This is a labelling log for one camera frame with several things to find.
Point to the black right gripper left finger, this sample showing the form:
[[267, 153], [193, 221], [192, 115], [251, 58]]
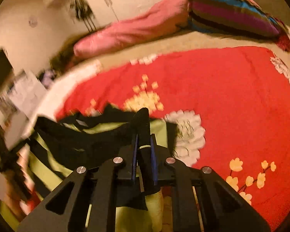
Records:
[[86, 199]]

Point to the pink quilt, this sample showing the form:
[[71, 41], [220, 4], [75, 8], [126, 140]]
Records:
[[164, 18]]

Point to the red floral blanket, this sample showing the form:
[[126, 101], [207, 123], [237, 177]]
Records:
[[232, 111]]

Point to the beige bed sheet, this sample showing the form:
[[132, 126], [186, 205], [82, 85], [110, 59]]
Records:
[[184, 41]]

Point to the round wall clock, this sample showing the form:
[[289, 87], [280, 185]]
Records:
[[33, 22]]

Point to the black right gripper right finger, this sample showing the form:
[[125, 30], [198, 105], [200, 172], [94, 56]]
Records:
[[201, 199]]

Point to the brown fur-trimmed coat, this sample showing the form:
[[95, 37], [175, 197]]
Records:
[[65, 58]]

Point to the black and green striped garment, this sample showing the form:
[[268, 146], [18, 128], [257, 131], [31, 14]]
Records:
[[37, 164]]

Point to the striped colourful pillow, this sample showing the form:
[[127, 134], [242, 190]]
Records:
[[234, 17]]

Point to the white drawer chest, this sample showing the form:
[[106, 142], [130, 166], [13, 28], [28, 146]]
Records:
[[21, 93]]

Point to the hanging bags on hooks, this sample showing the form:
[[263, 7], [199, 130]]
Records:
[[81, 11]]

